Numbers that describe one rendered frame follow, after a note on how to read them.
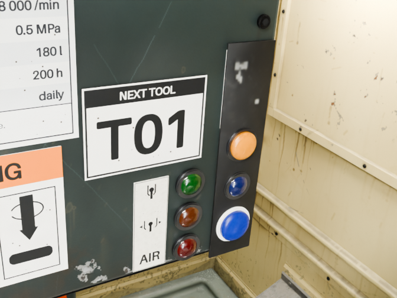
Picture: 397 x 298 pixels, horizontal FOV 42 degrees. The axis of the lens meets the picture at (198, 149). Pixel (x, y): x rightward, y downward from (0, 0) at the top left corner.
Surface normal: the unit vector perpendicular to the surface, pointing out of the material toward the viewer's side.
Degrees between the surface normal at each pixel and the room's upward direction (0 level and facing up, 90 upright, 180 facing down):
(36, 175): 90
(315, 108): 90
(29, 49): 90
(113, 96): 90
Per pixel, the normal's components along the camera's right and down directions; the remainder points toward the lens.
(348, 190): -0.86, 0.17
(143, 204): 0.50, 0.40
